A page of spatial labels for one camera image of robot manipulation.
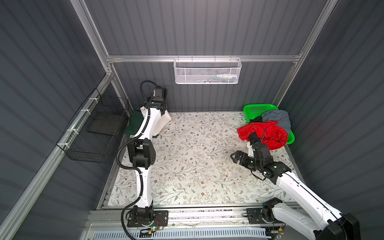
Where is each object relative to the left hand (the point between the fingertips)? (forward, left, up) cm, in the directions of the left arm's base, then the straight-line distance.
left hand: (146, 102), depth 91 cm
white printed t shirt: (+3, -8, -19) cm, 21 cm away
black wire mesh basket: (-24, +21, +1) cm, 32 cm away
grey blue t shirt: (-3, -90, -14) cm, 91 cm away
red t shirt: (-20, -78, -15) cm, 82 cm away
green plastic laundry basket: (+10, -78, -19) cm, 81 cm away
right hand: (-35, -52, -13) cm, 64 cm away
